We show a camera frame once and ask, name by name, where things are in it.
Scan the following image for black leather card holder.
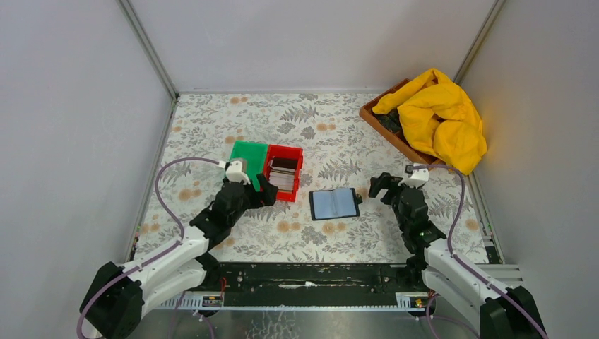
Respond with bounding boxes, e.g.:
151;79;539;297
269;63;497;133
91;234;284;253
309;187;362;221

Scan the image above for yellow cloth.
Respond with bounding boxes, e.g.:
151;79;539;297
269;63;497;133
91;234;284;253
372;68;487;175

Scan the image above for floral table mat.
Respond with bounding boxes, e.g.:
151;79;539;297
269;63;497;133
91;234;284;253
133;93;490;265

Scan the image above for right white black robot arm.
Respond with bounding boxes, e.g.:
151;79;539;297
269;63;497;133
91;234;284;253
369;165;547;338

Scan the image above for grey slotted cable duct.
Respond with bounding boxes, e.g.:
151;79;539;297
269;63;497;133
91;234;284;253
122;292;422;313

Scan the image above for brown wooden tray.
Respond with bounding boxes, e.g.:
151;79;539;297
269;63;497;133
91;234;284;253
360;78;445;165

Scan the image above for green plastic bin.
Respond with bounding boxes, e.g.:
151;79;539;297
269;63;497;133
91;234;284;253
230;141;268;191

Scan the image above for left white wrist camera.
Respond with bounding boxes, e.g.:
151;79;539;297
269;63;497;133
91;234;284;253
225;158;251;185

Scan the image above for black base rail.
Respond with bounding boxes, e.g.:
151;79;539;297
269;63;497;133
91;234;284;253
191;262;432;308

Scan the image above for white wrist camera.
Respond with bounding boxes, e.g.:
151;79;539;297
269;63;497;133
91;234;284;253
400;163;429;188
225;158;251;185

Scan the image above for clear card stack in bin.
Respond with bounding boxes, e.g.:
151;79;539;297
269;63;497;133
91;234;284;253
268;169;296;192

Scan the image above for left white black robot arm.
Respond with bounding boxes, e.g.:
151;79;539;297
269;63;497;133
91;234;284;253
77;174;278;338

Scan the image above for dark items in tray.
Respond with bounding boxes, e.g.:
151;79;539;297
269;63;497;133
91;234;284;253
376;109;403;135

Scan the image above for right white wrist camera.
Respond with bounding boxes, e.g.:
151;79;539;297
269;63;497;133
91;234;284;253
400;163;429;188

